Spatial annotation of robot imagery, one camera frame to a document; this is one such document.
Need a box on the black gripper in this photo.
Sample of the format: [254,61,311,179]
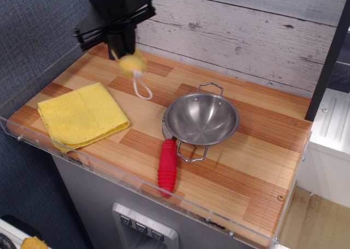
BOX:
[73,0,155,58]

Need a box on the yellow plush toy with loop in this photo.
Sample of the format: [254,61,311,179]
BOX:
[117,48,153,100]

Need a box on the folded yellow cloth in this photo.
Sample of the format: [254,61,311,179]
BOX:
[38,82,130,153]

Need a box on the grey toy cabinet front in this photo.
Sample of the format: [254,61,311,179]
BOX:
[53,156,249,248]

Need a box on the grey panel with buttons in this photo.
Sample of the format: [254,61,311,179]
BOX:
[112,202,180,249]

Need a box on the yellow sponge piece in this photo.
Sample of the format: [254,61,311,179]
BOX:
[20,236,49,249]

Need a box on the black woven item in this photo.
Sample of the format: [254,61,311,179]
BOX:
[0,233,16,249]

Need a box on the white ridged appliance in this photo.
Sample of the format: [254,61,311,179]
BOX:
[296,89,349,207]

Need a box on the clear acrylic guard rail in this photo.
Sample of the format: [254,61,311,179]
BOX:
[0,24,312,249]

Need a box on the steel two-handled bowl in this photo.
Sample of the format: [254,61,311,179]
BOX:
[162,82,240,163]

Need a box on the red-handled utensil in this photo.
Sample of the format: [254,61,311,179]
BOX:
[157,120,177,198]

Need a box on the black right support post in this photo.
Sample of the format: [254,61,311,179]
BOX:
[305,0,349,121]

